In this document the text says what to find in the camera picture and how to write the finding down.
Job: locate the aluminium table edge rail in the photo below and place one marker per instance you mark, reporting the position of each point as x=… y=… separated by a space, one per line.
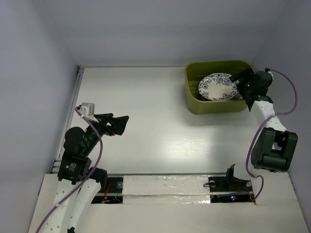
x=57 y=160

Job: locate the blue floral white plate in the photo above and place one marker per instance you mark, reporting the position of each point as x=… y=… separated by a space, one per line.
x=217 y=87

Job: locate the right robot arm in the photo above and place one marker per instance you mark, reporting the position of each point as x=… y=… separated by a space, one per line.
x=273 y=146

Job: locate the olive green plastic bin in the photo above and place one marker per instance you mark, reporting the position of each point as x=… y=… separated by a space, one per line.
x=195 y=72

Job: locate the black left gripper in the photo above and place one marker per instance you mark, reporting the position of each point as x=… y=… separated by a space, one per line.
x=119 y=123

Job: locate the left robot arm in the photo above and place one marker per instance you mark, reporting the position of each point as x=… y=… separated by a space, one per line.
x=78 y=181

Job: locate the white foil-covered base panel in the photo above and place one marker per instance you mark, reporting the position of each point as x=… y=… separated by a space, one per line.
x=165 y=189

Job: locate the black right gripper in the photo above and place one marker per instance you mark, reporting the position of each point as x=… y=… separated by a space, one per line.
x=247 y=74

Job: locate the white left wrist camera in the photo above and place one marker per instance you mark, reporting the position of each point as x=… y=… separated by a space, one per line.
x=86 y=110

